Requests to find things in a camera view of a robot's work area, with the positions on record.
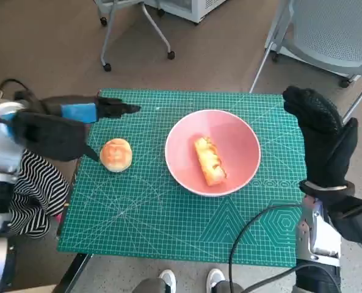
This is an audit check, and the left robot hand blue tape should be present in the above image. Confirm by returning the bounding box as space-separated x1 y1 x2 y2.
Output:
42 95 142 124

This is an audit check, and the right robot hand black glove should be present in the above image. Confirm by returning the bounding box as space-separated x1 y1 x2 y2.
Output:
282 85 359 189

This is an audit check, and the round toy bread bun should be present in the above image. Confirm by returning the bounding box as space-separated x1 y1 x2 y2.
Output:
100 138 133 173

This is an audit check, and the pink bowl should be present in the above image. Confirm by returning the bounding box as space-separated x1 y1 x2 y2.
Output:
164 109 262 197

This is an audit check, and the long toy bread loaf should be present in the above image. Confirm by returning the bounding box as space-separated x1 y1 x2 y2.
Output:
194 136 229 187

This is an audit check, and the white wheeled cart base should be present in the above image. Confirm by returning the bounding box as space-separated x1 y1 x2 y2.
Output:
272 45 362 89

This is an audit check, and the person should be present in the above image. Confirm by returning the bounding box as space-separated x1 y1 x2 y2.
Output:
8 149 70 239

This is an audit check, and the grey mesh chair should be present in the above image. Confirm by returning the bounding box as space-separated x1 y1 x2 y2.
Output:
249 0 362 123

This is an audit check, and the green cutting mat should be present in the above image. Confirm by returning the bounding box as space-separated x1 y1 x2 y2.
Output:
57 88 308 268

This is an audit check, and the white appliance cabinet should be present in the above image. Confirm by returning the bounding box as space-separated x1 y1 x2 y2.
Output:
143 0 227 25

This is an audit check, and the person's grey leg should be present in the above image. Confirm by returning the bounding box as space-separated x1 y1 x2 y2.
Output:
134 279 167 293
213 281 245 293

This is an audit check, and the person's white shoe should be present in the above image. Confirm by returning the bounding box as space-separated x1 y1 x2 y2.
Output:
158 269 177 293
206 268 226 293

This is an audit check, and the grey wheeled chair frame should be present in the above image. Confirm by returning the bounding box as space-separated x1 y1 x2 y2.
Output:
93 0 175 73

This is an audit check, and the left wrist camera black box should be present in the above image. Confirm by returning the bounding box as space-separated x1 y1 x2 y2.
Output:
14 111 101 162

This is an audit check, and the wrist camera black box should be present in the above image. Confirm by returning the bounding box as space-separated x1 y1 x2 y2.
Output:
14 111 101 162
328 195 362 245

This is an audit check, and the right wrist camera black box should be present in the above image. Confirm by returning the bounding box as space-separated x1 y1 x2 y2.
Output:
328 195 362 245

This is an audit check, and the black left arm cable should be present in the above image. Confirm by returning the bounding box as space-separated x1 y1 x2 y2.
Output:
0 78 52 123

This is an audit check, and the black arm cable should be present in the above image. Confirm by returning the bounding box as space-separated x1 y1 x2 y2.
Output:
0 78 52 123
228 203 303 293
244 262 342 293

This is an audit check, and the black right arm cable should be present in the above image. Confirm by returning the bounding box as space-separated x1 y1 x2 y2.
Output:
244 262 342 293
228 203 303 293

